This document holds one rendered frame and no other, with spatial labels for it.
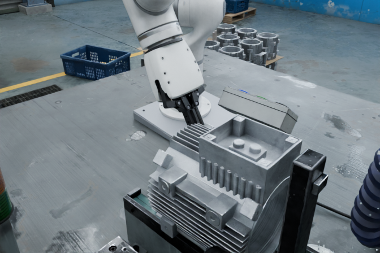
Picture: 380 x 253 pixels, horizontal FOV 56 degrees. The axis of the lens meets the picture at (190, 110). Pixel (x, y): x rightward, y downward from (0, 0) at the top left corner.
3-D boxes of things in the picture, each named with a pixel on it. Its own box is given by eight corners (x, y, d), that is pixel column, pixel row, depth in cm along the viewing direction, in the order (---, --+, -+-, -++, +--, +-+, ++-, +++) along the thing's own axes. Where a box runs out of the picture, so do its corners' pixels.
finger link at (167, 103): (159, 65, 68) (182, 77, 71) (151, 102, 65) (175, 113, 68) (163, 64, 67) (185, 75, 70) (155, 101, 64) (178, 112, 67)
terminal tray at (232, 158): (297, 176, 57) (303, 138, 54) (260, 212, 50) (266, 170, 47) (236, 148, 64) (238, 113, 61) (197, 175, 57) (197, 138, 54)
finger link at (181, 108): (179, 98, 71) (191, 129, 72) (167, 103, 69) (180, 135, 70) (189, 95, 69) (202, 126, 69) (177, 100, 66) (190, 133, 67)
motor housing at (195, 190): (296, 231, 67) (312, 146, 58) (236, 301, 54) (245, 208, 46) (213, 184, 79) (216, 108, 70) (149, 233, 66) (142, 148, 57)
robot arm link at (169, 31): (163, 32, 74) (168, 46, 75) (129, 42, 69) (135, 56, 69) (188, 18, 68) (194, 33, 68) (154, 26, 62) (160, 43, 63)
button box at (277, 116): (290, 136, 81) (299, 115, 81) (280, 129, 75) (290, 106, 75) (229, 112, 91) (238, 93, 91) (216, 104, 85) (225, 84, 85)
